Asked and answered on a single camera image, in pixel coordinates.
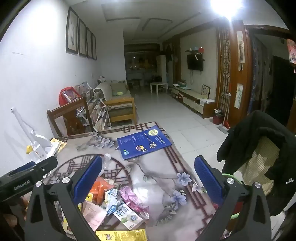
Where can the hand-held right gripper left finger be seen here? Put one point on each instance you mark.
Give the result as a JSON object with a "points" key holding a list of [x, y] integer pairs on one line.
{"points": [[89, 177]]}

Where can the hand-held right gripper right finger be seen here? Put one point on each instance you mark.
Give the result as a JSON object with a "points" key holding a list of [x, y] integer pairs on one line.
{"points": [[208, 180]]}

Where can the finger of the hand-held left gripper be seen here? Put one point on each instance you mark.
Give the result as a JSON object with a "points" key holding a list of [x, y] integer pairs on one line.
{"points": [[24, 166], [49, 165]]}

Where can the pale pink paper packet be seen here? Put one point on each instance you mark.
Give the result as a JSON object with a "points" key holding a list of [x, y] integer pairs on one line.
{"points": [[93, 215]]}

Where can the red plastic basin green rim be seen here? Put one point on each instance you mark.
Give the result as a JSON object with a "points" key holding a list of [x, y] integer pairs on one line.
{"points": [[238, 207]]}

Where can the pink snack wrapper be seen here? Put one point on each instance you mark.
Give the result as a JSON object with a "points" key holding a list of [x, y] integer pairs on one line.
{"points": [[133, 200]]}

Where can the yellow snack wrapper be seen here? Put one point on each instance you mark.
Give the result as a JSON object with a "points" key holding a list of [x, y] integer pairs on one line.
{"points": [[122, 236]]}

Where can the person's left hand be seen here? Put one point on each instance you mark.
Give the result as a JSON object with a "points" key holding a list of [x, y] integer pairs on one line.
{"points": [[23, 202]]}

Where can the small yellow object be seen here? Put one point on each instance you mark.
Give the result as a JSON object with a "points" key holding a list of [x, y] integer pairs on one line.
{"points": [[29, 150]]}

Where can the orange snack wrapper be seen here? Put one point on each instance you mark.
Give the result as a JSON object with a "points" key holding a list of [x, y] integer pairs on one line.
{"points": [[101, 188]]}

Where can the clear bottle white cap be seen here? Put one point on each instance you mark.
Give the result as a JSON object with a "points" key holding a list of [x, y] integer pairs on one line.
{"points": [[106, 163]]}

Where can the yellow booklet stack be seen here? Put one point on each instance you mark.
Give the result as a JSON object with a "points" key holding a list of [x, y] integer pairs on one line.
{"points": [[59, 144]]}

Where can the white desk lamp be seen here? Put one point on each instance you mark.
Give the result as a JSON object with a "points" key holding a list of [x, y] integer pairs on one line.
{"points": [[37, 141]]}

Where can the white blue wrapper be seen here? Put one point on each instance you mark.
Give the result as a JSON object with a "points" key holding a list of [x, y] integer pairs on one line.
{"points": [[112, 200]]}

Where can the dark wooden chair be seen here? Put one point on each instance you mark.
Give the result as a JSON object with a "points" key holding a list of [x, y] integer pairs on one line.
{"points": [[69, 115]]}

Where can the green white milk carton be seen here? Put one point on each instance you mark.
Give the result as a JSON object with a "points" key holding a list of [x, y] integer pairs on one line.
{"points": [[128, 217]]}

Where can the chair with woven cushion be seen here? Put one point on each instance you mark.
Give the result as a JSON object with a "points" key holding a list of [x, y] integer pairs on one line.
{"points": [[261, 160]]}

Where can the small red bin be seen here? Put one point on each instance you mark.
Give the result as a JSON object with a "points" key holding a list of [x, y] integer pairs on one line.
{"points": [[217, 118]]}

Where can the blue book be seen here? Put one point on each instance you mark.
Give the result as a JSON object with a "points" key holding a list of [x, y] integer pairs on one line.
{"points": [[143, 143]]}

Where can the broom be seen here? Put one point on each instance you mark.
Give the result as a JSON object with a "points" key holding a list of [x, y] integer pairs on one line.
{"points": [[225, 115]]}

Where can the wooden book rack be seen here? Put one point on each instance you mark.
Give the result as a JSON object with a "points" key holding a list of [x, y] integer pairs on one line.
{"points": [[97, 109]]}

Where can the black jacket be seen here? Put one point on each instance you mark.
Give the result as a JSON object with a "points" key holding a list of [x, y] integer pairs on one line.
{"points": [[259, 129]]}

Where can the red bag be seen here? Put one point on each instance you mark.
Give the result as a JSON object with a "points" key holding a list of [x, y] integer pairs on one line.
{"points": [[67, 95]]}

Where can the wooden sofa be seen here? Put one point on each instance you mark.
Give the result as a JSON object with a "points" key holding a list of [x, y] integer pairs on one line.
{"points": [[120, 106]]}

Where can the low television cabinet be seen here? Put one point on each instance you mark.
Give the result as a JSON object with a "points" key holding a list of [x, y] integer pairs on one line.
{"points": [[192, 99]]}

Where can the green plush toy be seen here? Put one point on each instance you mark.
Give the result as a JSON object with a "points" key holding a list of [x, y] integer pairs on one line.
{"points": [[120, 93]]}

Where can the colourful framed picture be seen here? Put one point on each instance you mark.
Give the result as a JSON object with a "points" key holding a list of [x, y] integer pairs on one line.
{"points": [[205, 91]]}

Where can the soccer ball toy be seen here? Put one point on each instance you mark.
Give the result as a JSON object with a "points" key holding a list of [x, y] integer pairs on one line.
{"points": [[101, 80]]}

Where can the small white table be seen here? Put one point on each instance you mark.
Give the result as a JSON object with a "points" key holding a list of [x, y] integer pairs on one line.
{"points": [[159, 86]]}

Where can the wooden lattice partition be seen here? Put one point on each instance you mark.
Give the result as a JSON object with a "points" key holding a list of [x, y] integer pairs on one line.
{"points": [[225, 69]]}

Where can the white standing air conditioner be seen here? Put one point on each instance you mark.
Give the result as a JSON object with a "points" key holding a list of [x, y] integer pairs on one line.
{"points": [[161, 68]]}

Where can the ceiling lamp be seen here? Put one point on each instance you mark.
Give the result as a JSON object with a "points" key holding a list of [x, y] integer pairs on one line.
{"points": [[226, 6]]}

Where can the floral wall poster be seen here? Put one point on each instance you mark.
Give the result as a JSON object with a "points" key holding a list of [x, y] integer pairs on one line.
{"points": [[239, 96]]}

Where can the wall television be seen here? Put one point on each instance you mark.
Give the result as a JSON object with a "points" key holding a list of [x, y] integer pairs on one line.
{"points": [[195, 62]]}

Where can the framed wall picture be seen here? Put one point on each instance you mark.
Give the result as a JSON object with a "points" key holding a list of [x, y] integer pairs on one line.
{"points": [[89, 43], [72, 31], [82, 38], [94, 46]]}

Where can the wall shelf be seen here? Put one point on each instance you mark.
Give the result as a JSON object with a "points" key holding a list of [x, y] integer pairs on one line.
{"points": [[194, 50]]}

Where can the tall wall poster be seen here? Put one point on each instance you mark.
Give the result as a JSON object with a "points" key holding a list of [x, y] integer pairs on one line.
{"points": [[240, 49]]}

